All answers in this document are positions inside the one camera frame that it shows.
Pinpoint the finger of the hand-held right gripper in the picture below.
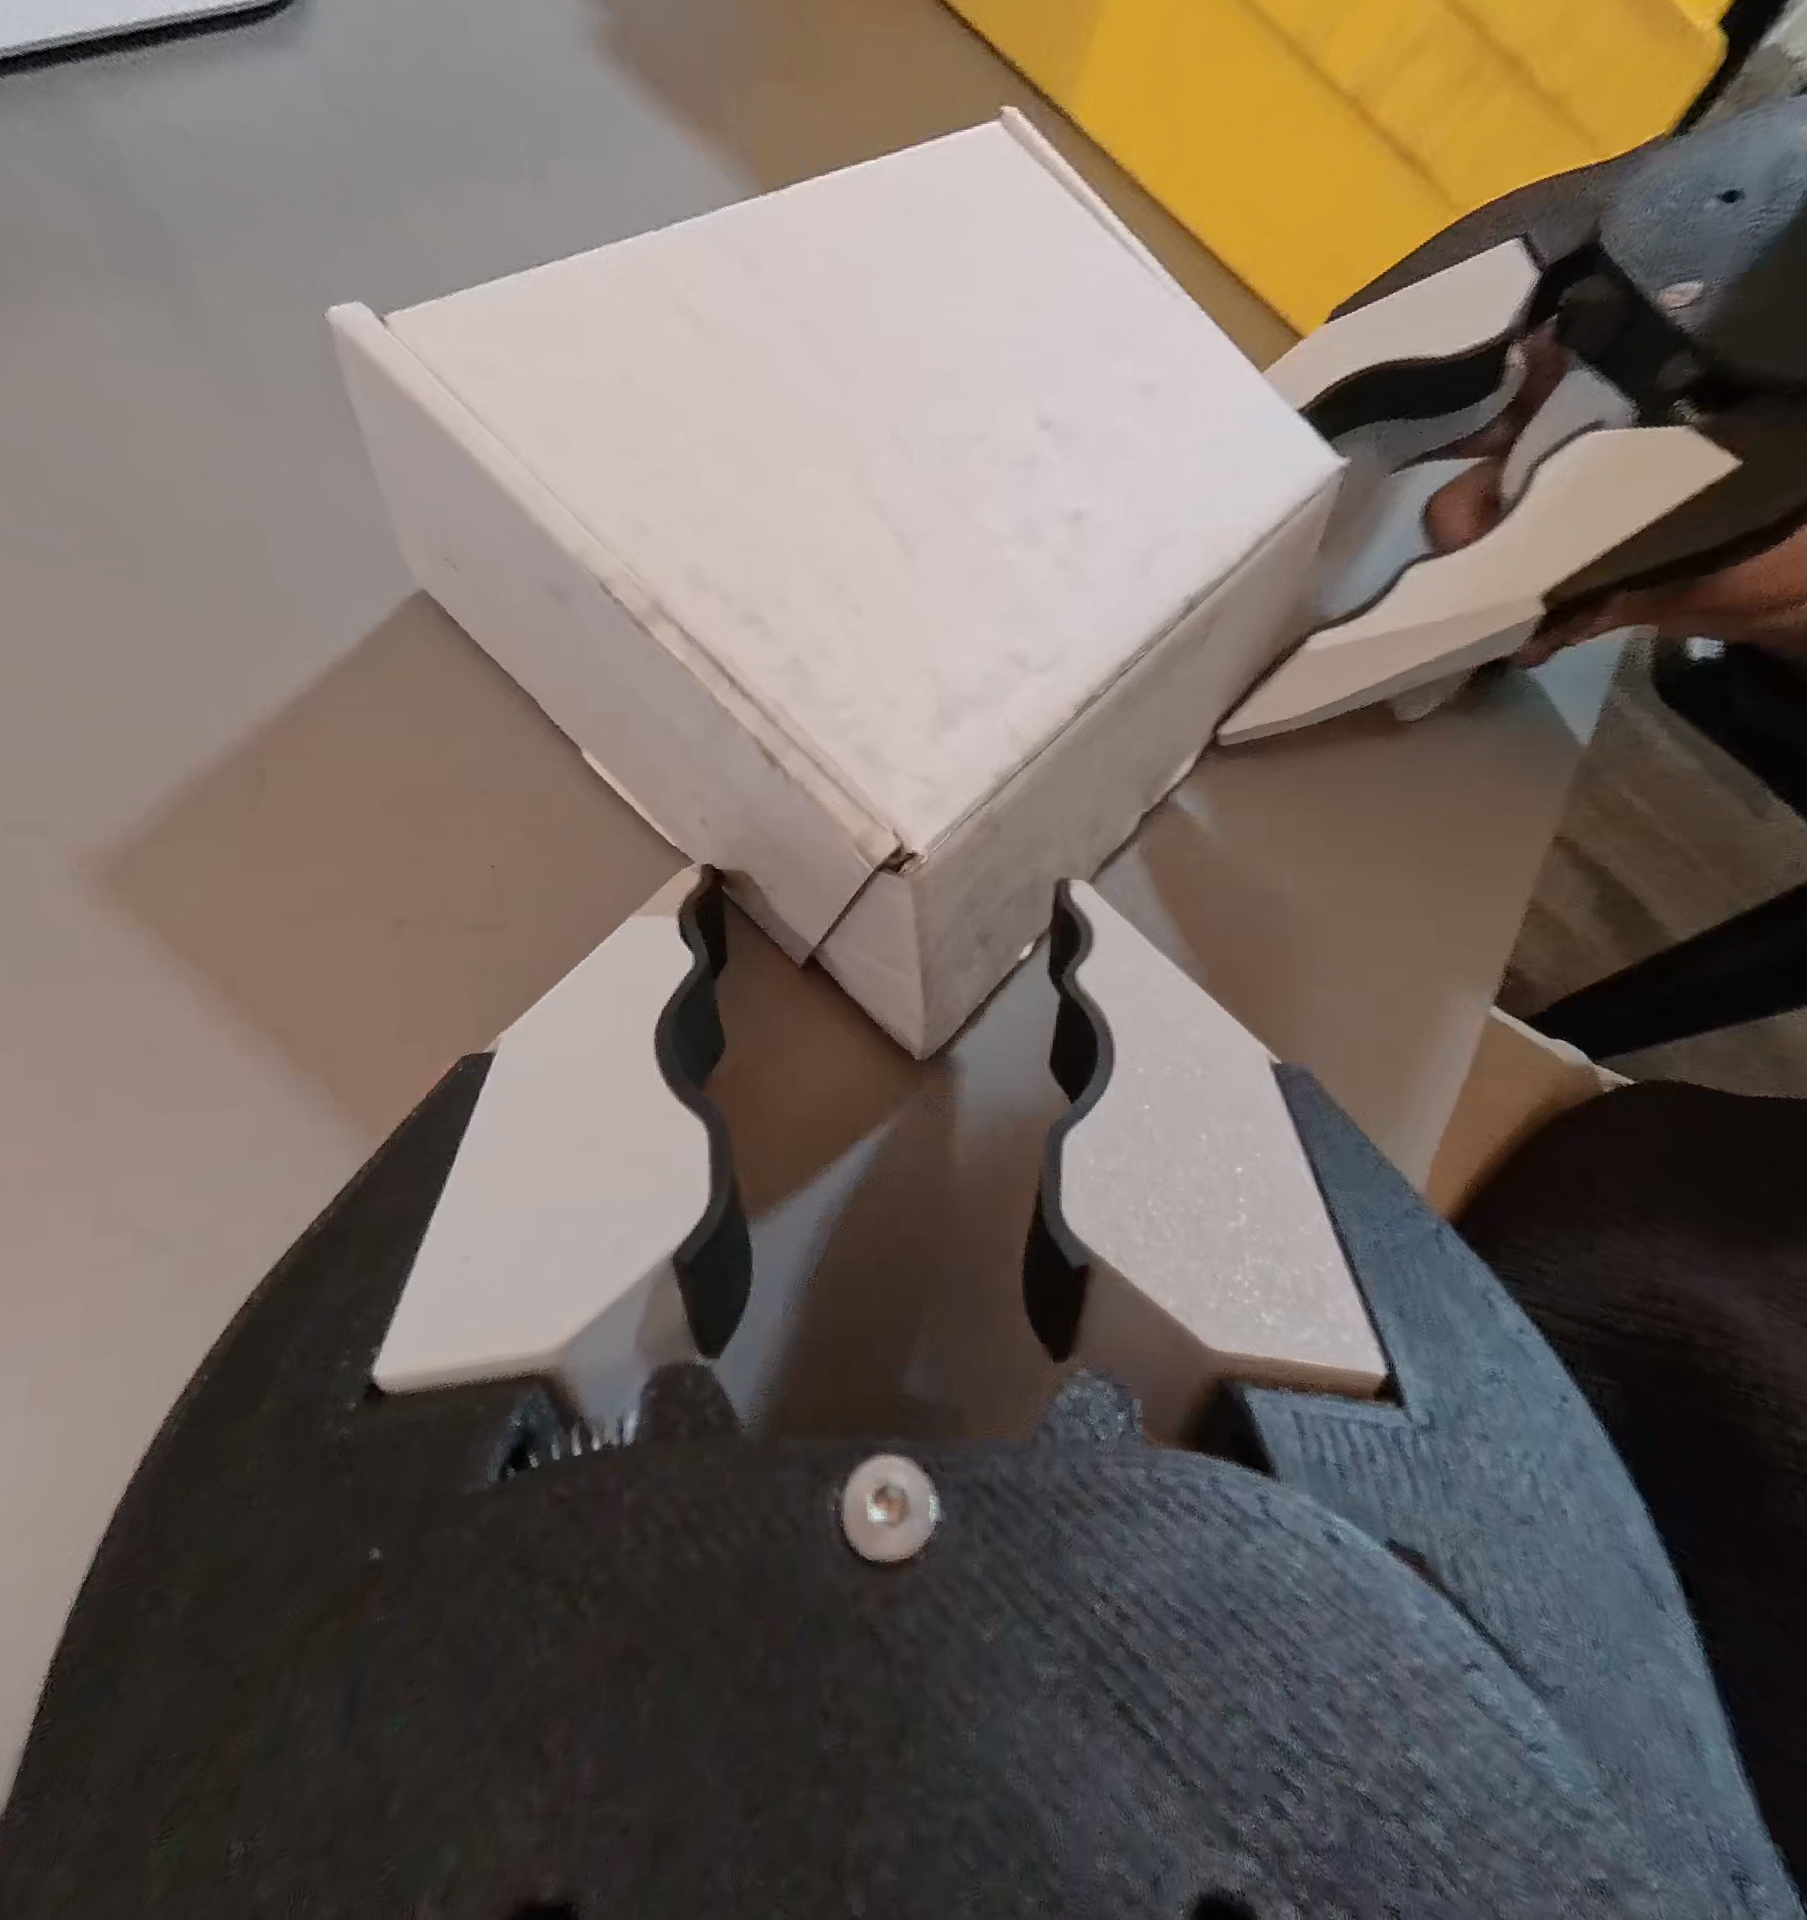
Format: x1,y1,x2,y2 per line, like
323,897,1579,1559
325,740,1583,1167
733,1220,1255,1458
1263,237,1561,452
1217,427,1744,748

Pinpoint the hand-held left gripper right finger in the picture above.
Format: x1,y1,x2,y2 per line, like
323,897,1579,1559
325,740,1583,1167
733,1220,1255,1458
1023,878,1391,1451

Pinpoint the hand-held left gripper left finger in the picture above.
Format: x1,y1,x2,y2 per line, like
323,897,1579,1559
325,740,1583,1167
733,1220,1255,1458
371,864,755,1429

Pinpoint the yellow plastic bin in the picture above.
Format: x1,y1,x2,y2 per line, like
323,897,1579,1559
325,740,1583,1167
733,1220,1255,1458
939,0,1736,336

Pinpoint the white cardboard mailer box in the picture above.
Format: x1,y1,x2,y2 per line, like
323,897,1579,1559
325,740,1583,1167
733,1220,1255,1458
325,108,1351,1064

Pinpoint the person's right forearm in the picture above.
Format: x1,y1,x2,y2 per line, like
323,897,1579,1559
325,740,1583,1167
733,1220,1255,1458
1652,630,1807,851

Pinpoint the grey desk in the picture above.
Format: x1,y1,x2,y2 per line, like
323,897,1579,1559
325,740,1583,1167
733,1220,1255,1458
0,0,1624,1803

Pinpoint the person's right hand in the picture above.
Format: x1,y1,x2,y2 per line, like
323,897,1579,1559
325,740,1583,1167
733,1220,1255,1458
1419,331,1807,678

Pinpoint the beige chair seat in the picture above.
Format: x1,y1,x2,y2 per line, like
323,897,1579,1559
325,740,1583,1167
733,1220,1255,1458
1427,1004,1630,1219

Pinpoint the person's torso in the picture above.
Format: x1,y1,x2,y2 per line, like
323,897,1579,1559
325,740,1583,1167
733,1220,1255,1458
1457,1081,1807,1920

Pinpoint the white document stand wooden board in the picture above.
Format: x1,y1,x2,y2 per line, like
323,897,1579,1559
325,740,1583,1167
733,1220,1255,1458
0,0,293,75

